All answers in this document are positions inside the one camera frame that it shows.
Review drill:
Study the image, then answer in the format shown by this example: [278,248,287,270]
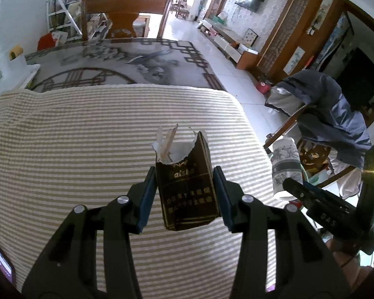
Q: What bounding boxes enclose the small red basin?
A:
[256,80,272,94]

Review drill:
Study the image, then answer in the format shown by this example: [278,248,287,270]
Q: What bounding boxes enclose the long wall scroll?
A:
[311,0,335,35]

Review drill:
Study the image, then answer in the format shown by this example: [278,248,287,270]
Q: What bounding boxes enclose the grey patterned rug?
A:
[24,37,227,93]

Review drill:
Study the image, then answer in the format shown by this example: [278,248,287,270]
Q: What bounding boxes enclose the short wall scroll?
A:
[283,46,310,76]

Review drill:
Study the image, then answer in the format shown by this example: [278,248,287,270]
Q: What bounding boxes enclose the white garment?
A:
[336,164,366,200]

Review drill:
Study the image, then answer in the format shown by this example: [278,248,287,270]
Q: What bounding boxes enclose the television cabinet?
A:
[199,18,261,70]

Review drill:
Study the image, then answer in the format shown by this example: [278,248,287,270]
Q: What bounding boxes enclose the small wooden chair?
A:
[174,0,191,20]

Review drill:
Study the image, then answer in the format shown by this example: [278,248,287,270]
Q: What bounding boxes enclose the grey printed paper cup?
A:
[271,136,304,201]

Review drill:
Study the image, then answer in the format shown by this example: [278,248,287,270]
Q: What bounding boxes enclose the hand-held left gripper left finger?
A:
[21,166,157,299]

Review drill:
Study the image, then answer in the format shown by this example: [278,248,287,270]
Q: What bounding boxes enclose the red bag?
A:
[37,32,55,51]

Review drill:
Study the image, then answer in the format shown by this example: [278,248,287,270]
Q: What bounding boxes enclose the white magazine rack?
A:
[45,0,83,37]

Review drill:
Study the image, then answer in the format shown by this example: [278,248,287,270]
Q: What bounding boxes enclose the purple rectangular box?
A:
[0,244,16,290]

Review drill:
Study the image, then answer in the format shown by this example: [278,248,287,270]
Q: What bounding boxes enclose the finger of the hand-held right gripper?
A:
[282,177,344,208]

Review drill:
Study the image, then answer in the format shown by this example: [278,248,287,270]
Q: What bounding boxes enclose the small framed picture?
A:
[243,28,259,46]

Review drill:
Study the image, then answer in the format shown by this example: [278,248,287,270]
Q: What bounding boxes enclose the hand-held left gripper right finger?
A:
[212,165,351,299]

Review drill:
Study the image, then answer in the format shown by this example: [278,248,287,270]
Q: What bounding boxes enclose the blue printed door curtain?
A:
[314,15,355,73]

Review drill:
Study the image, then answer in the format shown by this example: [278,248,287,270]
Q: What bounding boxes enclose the person's right forearm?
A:
[327,237,374,297]

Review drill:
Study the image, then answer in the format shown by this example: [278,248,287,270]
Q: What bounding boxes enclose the navy jacket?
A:
[265,70,373,168]

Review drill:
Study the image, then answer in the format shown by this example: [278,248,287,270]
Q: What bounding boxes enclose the dark brown cigarette box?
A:
[151,125,222,232]

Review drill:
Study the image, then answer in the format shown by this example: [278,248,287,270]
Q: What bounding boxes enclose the wooden bench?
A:
[81,0,174,42]

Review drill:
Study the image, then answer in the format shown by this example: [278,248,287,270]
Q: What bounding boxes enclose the dark wooden chair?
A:
[263,102,363,191]

